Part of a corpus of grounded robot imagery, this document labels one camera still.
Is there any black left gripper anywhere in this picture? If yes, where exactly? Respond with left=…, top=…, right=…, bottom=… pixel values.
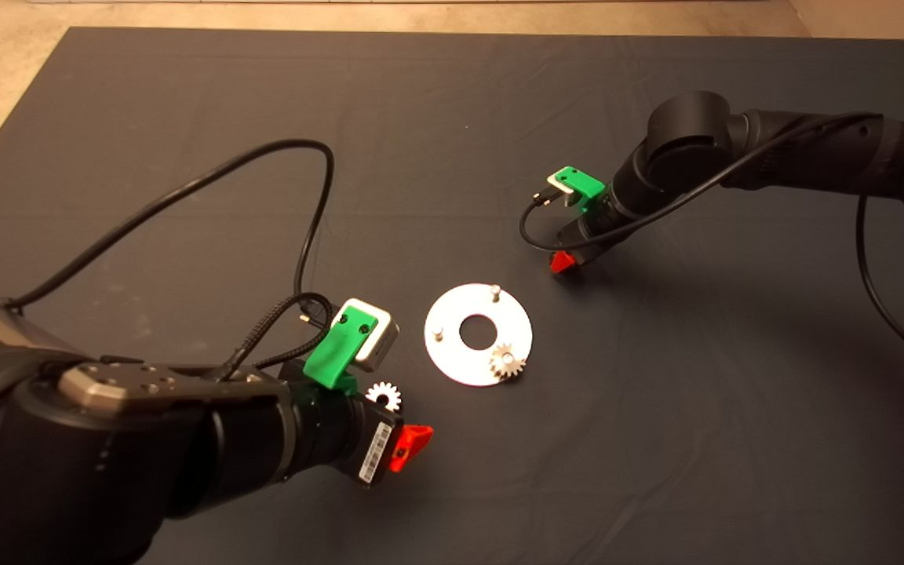
left=315, top=395, right=436, bottom=489

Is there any black braided cable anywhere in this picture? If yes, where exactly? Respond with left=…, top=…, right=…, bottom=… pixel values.
left=221, top=293, right=335, bottom=381

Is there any round metal carrier plate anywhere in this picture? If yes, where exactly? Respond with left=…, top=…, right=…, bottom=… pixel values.
left=424, top=282, right=534, bottom=387

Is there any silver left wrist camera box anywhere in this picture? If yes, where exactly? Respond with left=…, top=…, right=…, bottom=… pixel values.
left=332, top=298, right=401, bottom=374

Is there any dark grey table cloth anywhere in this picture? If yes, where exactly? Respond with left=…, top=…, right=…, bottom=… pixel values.
left=0, top=28, right=904, bottom=565

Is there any green right camera mount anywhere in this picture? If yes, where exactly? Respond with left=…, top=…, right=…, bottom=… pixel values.
left=550, top=166, right=606, bottom=213

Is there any white plastic gear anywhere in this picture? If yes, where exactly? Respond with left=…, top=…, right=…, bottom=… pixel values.
left=366, top=381, right=403, bottom=413

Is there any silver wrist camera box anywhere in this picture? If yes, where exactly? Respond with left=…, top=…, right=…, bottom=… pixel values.
left=332, top=298, right=401, bottom=374
left=545, top=174, right=578, bottom=206

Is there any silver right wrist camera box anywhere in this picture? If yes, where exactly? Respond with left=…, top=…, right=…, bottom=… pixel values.
left=545, top=174, right=578, bottom=206

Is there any green left camera mount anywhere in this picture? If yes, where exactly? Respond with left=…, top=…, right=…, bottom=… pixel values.
left=303, top=306, right=380, bottom=391

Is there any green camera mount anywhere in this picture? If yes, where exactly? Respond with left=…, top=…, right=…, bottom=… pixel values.
left=550, top=166, right=606, bottom=213
left=303, top=306, right=380, bottom=391

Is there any small steel spur gear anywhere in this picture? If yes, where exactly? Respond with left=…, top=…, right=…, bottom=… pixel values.
left=490, top=343, right=527, bottom=381

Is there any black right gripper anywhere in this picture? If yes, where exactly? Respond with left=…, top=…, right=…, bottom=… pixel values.
left=550, top=206, right=622, bottom=274

